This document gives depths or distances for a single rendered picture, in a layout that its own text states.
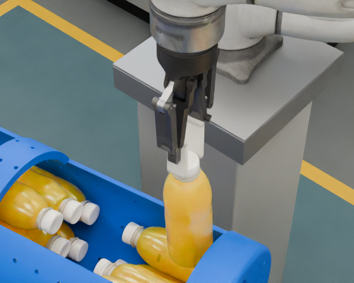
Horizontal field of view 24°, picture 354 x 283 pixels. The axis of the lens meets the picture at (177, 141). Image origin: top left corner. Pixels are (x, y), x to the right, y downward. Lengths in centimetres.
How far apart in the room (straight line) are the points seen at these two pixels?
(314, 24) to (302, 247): 128
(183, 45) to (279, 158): 104
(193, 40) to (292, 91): 79
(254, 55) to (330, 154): 137
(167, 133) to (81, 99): 221
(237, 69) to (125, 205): 42
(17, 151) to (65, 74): 197
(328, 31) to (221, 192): 46
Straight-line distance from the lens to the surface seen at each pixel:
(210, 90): 110
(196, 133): 113
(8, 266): 132
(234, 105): 167
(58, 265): 127
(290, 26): 165
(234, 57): 172
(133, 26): 356
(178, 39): 94
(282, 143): 193
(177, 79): 99
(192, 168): 114
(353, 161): 306
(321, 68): 178
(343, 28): 164
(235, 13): 165
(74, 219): 143
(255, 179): 190
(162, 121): 102
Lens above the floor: 224
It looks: 47 degrees down
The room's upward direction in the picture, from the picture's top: straight up
